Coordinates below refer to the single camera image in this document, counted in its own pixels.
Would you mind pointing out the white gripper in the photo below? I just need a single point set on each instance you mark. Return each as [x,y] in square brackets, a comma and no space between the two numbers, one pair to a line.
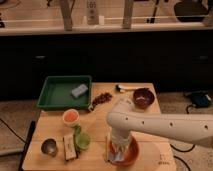
[120,142]

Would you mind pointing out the red bowl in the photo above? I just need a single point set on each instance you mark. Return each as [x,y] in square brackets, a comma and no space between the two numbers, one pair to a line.
[130,154]

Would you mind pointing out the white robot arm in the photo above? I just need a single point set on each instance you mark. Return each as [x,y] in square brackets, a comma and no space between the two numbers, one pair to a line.
[193,129]

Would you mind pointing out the dark brown bowl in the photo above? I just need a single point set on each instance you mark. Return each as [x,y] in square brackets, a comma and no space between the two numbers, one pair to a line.
[143,98]

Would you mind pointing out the wooden stick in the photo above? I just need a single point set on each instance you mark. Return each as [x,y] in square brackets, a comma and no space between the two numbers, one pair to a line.
[107,148]

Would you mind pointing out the green cup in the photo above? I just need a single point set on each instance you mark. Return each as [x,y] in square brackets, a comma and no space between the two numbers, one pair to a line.
[82,140]

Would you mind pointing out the brown white rectangular block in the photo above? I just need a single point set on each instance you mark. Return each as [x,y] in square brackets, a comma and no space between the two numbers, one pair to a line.
[69,147]

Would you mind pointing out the white cup orange inside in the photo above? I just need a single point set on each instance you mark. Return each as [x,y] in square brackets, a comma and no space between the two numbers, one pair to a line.
[70,118]

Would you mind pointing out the grey blue sponge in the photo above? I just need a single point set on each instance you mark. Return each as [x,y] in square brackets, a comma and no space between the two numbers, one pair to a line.
[78,91]

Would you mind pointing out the metal cup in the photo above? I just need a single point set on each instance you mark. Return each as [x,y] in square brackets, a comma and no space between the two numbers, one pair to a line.
[49,147]

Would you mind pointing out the green plastic tray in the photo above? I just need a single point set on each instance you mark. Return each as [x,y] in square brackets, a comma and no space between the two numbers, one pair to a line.
[56,93]

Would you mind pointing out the dark blue bag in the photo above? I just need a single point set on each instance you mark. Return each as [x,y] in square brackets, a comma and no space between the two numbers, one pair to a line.
[199,99]

